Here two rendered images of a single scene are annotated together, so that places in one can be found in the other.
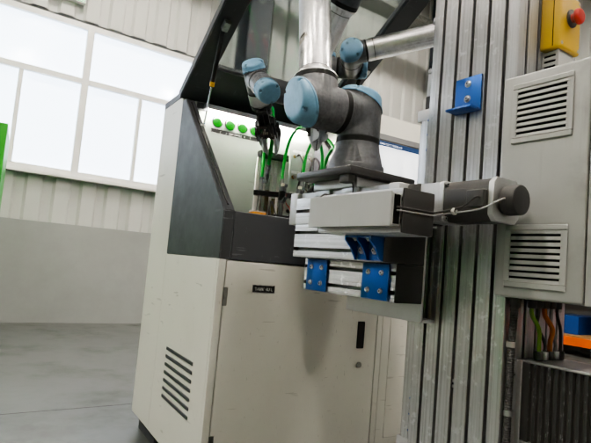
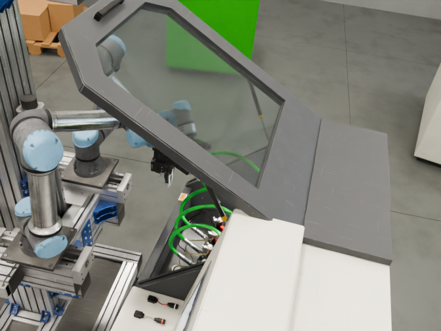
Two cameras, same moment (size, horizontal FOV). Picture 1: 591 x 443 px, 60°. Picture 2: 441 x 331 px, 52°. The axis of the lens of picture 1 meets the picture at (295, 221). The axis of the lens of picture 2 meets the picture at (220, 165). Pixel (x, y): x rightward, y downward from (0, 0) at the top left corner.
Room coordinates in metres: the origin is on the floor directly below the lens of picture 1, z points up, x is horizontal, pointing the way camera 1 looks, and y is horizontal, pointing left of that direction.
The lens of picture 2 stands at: (2.92, -0.97, 2.53)
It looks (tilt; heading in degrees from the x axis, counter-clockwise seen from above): 40 degrees down; 131
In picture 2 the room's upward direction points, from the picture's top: 7 degrees clockwise
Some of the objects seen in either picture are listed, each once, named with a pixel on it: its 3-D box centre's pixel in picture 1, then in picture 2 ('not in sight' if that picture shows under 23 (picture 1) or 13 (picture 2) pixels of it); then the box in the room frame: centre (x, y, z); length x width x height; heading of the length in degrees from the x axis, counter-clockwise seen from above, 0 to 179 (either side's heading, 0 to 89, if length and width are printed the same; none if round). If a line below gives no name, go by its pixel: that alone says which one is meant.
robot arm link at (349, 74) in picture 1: (352, 66); (140, 132); (1.80, -0.16, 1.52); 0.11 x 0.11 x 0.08; 83
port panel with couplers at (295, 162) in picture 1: (302, 177); not in sight; (2.41, -0.01, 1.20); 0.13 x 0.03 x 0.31; 120
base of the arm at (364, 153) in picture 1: (356, 157); (88, 160); (1.35, -0.15, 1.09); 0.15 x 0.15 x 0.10
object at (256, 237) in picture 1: (309, 243); (167, 240); (1.85, -0.06, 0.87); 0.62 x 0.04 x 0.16; 120
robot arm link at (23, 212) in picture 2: not in sight; (33, 215); (1.63, -0.56, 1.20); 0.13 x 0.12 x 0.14; 173
